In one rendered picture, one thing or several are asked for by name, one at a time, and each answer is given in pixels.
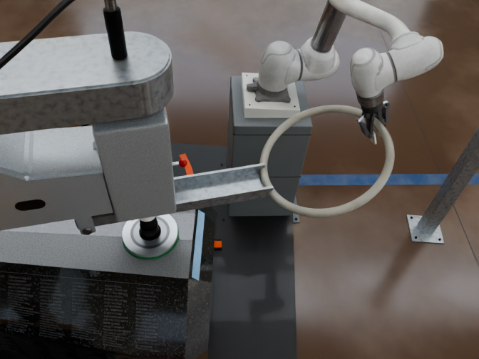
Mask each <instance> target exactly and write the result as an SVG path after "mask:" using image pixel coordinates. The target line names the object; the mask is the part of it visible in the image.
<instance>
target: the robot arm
mask: <svg viewBox="0 0 479 359"><path fill-rule="evenodd" d="M346 15H348V16H351V17H353V18H355V19H358V20H360V21H363V22H365V23H367V24H370V25H372V26H375V27H377V28H380V29H382V30H384V31H385V32H387V33H388V34H389V35H390V37H391V39H392V42H391V44H390V46H389V51H387V52H385V53H379V52H377V51H376V50H374V49H372V48H361V49H359V50H358V51H356V52H355V53H354V54H353V56H352V57H351V62H350V75H351V82H352V86H353V87H354V89H355V91H356V96H357V100H358V102H359V104H360V105H361V109H362V117H361V118H360V119H359V118H357V119H356V121H357V122H358V123H359V125H360V127H361V131H362V133H363V134H365V136H367V137H369V138H370V139H371V141H372V142H373V143H374V144H376V135H375V132H374V131H373V128H374V118H375V117H376V118H377V119H378V120H379V121H380V122H381V123H382V124H383V125H384V126H385V127H386V125H385V123H387V122H388V107H389V105H390V103H389V102H388V101H387V100H383V99H384V93H383V89H384V88H385V87H386V86H388V85H390V84H392V83H395V82H397V81H400V80H406V79H409V78H413V77H416V76H419V75H420V74H422V73H425V72H427V71H429V70H431V69H432V68H435V67H436V66H437V65H438V64H439V63H440V62H441V60H442V59H443V44H442V42H441V41H440V40H439V39H438V38H436V37H432V36H426V37H423V36H420V35H419V33H417V32H413V31H412V32H411V31H410V30H409V29H408V27H407V26H406V25H405V24H404V23H403V22H402V21H401V20H399V19H398V18H396V17H395V16H393V15H391V14H389V13H386V12H385V11H382V10H380V9H377V8H376V7H374V6H371V5H369V4H367V3H364V2H362V1H360V0H327V3H326V6H325V7H324V11H323V13H322V15H321V18H320V20H319V23H318V26H317V28H316V31H315V33H314V36H313V37H311V38H309V39H308V40H307V41H306V43H305V44H304V45H303V46H302V47H301V48H300V49H294V48H293V47H292V46H291V45H290V44H289V43H287V42H284V41H275V42H273V43H271V44H269V45H268V47H267V48H266V49H265V51H264V53H263V55H262V58H261V61H260V65H259V73H258V77H253V80H252V81H253V83H250V84H247V90H251V91H255V95H256V97H255V101H256V102H258V103H259V102H283V103H290V101H291V98H290V97H289V93H288V89H287V86H288V85H289V84H290V83H293V82H295V81H308V80H320V79H324V78H328V77H329V76H332V75H333V74H335V72H336V71H337V69H338V68H339V63H340V60H339V54H338V53H337V51H336V50H335V48H334V45H333V44H334V41H335V39H336V37H337V35H338V32H339V30H340V28H341V25H342V24H343V22H344V19H345V17H346ZM365 118H366V124H365V120H364V119H365Z"/></svg>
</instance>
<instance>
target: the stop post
mask: <svg viewBox="0 0 479 359"><path fill-rule="evenodd" d="M478 168H479V127H478V129H477V130H476V131H475V133H474V135H473V136H472V138H471V139H470V142H469V143H468V144H467V146H466V148H465V149H464V151H463V152H462V154H461V156H460V157H459V158H458V161H457V162H456V163H455V165H454V167H453V169H452V170H451V171H450V173H449V175H448V176H447V177H446V179H445V181H444V183H443V184H442V186H441V188H440V189H439V190H438V192H437V194H436V195H435V197H434V198H433V200H432V202H431V203H430V205H429V206H428V208H427V210H426V211H425V213H424V214H423V216H418V215H408V214H407V215H406V216H407V220H408V226H409V230H410V233H411V240H412V241H413V242H423V243H433V244H444V240H443V235H442V233H441V228H440V223H441V222H442V220H443V219H444V217H445V216H446V214H447V213H448V212H449V210H450V208H451V207H452V206H453V204H454V203H455V201H456V200H457V198H458V197H459V196H460V194H461V193H462V191H463V190H464V189H465V187H466V186H467V184H468V183H469V181H470V180H471V179H472V177H473V175H474V174H475V173H476V172H477V170H478Z"/></svg>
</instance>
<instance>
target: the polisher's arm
mask: <svg viewBox="0 0 479 359"><path fill-rule="evenodd" d="M88 125H89V124H87V125H82V126H81V127H74V128H55V129H46V130H35V131H28V132H18V133H11V134H5V135H0V231H3V230H7V229H15V228H21V227H29V226H33V225H39V224H47V223H51V222H60V221H65V220H69V219H75V220H76V223H77V225H78V228H79V230H80V233H81V234H83V232H82V230H83V229H85V228H91V229H92V232H96V228H95V225H94V223H93V219H92V216H96V215H101V214H110V213H113V207H112V204H111V200H110V196H109V193H108V188H107V185H106V182H105V177H104V174H103V170H102V167H101V162H100V159H99V156H98V151H97V150H94V149H93V142H94V137H93V127H92V126H88Z"/></svg>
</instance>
